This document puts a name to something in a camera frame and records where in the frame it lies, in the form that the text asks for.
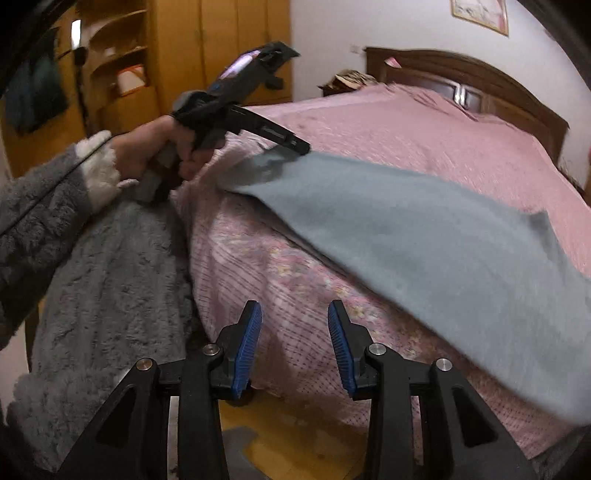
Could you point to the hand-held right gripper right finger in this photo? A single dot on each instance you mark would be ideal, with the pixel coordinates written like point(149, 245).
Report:
point(342, 350)

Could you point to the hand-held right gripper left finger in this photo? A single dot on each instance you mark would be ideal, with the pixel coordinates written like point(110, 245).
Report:
point(247, 350)

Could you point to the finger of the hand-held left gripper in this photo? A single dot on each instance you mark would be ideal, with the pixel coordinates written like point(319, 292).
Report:
point(277, 134)

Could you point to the grey-blue pants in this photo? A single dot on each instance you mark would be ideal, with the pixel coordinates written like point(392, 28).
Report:
point(406, 258)

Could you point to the person's left forearm grey sleeve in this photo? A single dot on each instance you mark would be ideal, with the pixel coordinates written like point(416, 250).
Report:
point(41, 221)

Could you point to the person's left hand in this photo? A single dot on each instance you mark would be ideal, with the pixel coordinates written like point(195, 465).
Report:
point(138, 147)

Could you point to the wooden wardrobe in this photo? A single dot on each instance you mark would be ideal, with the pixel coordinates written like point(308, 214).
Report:
point(184, 50)

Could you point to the white orange box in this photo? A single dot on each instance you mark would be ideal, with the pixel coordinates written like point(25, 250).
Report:
point(131, 81)

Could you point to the brown patterned cloth pile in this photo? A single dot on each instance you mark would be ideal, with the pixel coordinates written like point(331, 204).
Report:
point(351, 79)

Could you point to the pink floral bedspread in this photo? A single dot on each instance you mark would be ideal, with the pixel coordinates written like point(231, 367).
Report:
point(392, 134)

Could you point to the black stand with light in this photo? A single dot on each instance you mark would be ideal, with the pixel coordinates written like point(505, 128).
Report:
point(83, 87)

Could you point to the person's grey fluffy robe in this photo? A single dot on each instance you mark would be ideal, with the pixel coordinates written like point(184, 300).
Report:
point(111, 300)

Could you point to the dark hanging clothes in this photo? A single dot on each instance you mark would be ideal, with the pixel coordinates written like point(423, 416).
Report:
point(37, 92)

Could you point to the wooden bed headboard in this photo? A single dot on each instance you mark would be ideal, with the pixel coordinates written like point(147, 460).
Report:
point(485, 81)

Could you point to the framed wall picture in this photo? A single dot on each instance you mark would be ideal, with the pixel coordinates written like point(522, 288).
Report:
point(480, 13)

